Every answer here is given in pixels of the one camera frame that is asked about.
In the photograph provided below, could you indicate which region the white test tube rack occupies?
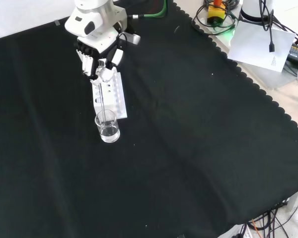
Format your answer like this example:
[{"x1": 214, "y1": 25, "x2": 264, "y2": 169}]
[{"x1": 91, "y1": 70, "x2": 128, "y2": 120}]

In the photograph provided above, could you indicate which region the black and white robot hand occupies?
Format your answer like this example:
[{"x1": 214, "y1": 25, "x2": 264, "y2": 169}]
[{"x1": 73, "y1": 30, "x2": 127, "y2": 87}]

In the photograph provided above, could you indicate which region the green cable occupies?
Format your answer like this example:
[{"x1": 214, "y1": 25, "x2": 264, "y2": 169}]
[{"x1": 129, "y1": 0, "x2": 169, "y2": 19}]

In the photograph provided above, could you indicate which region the clear glass beaker with water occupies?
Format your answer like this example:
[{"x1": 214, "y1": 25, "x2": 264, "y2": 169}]
[{"x1": 94, "y1": 109, "x2": 121, "y2": 144}]

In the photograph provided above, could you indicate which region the clear glass rod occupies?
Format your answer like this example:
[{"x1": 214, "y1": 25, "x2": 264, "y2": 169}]
[{"x1": 98, "y1": 81, "x2": 108, "y2": 126}]

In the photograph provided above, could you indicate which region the yellow stop button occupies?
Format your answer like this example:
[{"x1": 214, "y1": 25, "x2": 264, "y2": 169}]
[{"x1": 207, "y1": 0, "x2": 227, "y2": 26}]

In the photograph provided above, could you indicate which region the black bench cloth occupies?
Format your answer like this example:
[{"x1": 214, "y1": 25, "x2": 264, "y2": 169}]
[{"x1": 0, "y1": 0, "x2": 298, "y2": 238}]

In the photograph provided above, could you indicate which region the black cable with plug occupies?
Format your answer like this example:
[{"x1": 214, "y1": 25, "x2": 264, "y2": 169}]
[{"x1": 259, "y1": 0, "x2": 277, "y2": 53}]

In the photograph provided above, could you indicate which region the black cable loop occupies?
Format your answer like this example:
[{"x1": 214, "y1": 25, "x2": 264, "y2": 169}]
[{"x1": 191, "y1": 0, "x2": 239, "y2": 34}]

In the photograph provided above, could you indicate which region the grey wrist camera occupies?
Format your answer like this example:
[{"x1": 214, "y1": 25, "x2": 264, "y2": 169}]
[{"x1": 123, "y1": 32, "x2": 142, "y2": 46}]

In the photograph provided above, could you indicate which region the white paper sheet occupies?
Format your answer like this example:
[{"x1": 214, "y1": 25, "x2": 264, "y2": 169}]
[{"x1": 226, "y1": 20, "x2": 297, "y2": 73}]

